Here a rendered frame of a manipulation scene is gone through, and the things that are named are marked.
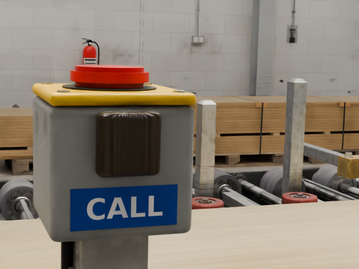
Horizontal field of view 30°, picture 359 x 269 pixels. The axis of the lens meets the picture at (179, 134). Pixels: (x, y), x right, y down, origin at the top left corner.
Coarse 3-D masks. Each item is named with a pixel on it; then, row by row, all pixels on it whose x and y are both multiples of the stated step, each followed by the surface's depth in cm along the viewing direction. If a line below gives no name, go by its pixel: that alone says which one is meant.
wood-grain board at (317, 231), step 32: (0, 224) 124; (32, 224) 125; (192, 224) 128; (224, 224) 128; (256, 224) 129; (288, 224) 130; (320, 224) 130; (352, 224) 131; (0, 256) 106; (32, 256) 107; (160, 256) 108; (192, 256) 109; (224, 256) 109; (256, 256) 110; (288, 256) 110; (320, 256) 110; (352, 256) 111
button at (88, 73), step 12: (72, 72) 33; (84, 72) 32; (96, 72) 32; (108, 72) 32; (120, 72) 33; (132, 72) 33; (144, 72) 34; (84, 84) 33; (96, 84) 33; (108, 84) 32; (120, 84) 33; (132, 84) 33
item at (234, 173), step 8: (304, 168) 223; (312, 168) 224; (248, 176) 216; (256, 176) 217; (304, 176) 223; (312, 176) 224; (0, 184) 191; (192, 184) 210; (256, 184) 217; (256, 200) 218
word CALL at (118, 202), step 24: (72, 192) 31; (96, 192) 31; (120, 192) 32; (144, 192) 32; (168, 192) 32; (72, 216) 31; (96, 216) 31; (120, 216) 32; (144, 216) 32; (168, 216) 32
